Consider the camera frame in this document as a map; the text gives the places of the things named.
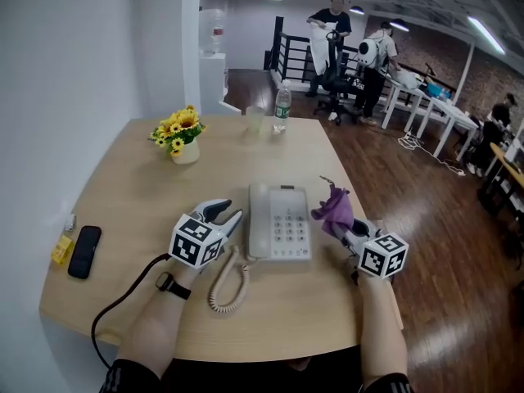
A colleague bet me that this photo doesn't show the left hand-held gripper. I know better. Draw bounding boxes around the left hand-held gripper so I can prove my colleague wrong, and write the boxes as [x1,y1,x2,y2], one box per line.
[168,198,245,271]

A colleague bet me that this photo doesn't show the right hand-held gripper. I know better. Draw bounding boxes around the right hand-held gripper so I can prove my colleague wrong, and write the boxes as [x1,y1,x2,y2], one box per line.
[330,218,410,281]

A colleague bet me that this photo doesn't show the purple cloth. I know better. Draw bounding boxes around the purple cloth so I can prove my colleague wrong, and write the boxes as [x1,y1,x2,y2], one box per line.
[310,174,355,239]

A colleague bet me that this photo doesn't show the grey desk telephone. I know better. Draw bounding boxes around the grey desk telephone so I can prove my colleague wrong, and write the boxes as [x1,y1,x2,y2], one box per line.
[246,182,313,263]

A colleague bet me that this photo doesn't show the person's right forearm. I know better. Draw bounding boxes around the person's right forearm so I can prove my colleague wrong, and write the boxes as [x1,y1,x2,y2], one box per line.
[355,274,409,391]

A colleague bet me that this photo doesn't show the person's left forearm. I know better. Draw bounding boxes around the person's left forearm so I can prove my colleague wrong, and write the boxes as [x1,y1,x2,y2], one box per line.
[116,260,206,378]

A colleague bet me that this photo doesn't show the grey telephone handset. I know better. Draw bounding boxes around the grey telephone handset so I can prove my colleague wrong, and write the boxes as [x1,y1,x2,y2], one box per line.
[247,183,272,260]

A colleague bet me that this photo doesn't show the white flower vase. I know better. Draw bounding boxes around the white flower vase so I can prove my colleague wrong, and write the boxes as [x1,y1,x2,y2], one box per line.
[170,137,201,165]

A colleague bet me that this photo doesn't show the black smartwatch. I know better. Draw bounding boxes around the black smartwatch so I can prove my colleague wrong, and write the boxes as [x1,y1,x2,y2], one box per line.
[155,271,192,301]

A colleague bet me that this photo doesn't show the clear plastic cup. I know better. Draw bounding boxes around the clear plastic cup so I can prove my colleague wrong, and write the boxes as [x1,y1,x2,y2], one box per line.
[245,105,266,135]

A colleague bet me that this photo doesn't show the yellow artificial sunflowers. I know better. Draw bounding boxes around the yellow artificial sunflowers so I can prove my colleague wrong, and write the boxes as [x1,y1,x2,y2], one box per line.
[148,104,208,157]

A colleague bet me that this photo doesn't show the clear plastic water bottle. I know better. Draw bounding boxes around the clear plastic water bottle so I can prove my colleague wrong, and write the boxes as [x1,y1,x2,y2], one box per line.
[272,79,293,135]

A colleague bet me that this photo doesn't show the white water dispenser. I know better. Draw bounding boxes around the white water dispenser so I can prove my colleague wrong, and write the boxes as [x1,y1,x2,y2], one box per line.
[198,52,228,116]

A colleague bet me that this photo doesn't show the black smartphone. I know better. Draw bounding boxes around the black smartphone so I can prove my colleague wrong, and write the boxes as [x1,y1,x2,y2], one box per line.
[67,225,102,280]

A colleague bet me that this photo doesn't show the person's black clothing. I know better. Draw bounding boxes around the person's black clothing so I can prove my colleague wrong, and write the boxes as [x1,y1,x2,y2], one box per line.
[97,344,414,393]

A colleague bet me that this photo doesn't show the black office chair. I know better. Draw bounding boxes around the black office chair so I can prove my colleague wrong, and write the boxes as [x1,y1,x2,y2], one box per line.
[313,29,365,126]

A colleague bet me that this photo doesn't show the white table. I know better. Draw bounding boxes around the white table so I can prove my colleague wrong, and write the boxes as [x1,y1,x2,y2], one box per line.
[380,71,431,134]
[415,94,480,163]

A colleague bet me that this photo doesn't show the white plastic bag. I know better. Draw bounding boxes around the white plastic bag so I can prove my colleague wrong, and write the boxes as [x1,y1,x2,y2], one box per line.
[391,70,422,90]
[309,20,337,77]

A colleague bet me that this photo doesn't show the small yellow box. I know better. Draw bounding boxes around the small yellow box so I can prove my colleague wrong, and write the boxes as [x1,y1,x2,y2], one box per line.
[50,234,75,266]

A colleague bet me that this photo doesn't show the blue bag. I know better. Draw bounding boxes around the blue bag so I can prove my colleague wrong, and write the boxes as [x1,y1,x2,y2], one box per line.
[425,84,451,100]

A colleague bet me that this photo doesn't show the black metal railing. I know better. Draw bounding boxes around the black metal railing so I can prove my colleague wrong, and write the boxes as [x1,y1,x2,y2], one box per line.
[264,16,361,85]

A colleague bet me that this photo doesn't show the light wooden side table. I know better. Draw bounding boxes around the light wooden side table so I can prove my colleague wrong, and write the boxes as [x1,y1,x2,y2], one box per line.
[489,142,524,187]

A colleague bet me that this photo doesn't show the white backpack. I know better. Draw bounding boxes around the white backpack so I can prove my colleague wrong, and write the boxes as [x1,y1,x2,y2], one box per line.
[356,37,388,71]

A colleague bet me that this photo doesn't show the large water jug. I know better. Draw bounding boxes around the large water jug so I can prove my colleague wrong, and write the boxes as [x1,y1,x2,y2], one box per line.
[199,8,227,56]

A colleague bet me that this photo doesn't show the ceiling tube light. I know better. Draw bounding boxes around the ceiling tube light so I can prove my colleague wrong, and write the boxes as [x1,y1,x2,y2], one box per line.
[467,15,507,56]

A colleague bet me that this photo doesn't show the beige telephone cord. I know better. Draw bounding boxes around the beige telephone cord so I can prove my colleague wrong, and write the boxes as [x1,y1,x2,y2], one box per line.
[207,245,259,314]

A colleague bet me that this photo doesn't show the white floor cable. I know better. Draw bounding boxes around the white floor cable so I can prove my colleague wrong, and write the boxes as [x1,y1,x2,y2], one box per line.
[397,131,467,178]

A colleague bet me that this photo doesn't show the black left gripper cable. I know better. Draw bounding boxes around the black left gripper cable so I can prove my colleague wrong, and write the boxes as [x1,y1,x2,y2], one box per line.
[90,253,172,370]

